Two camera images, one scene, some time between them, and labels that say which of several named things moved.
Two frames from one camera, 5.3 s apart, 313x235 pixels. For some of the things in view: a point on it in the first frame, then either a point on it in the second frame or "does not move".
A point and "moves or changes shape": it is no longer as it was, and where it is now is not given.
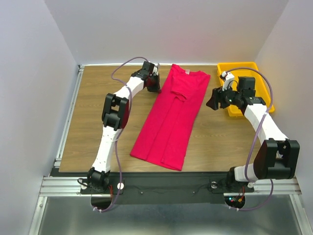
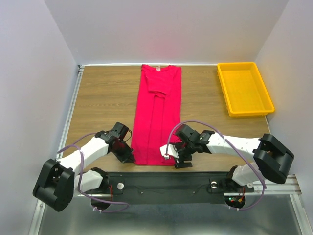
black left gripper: [156, 88] → [127, 156]
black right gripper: [217, 96] → [179, 162]
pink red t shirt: [165, 130] moves or changes shape
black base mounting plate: [168, 188] does not move
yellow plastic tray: [249, 69] does not move
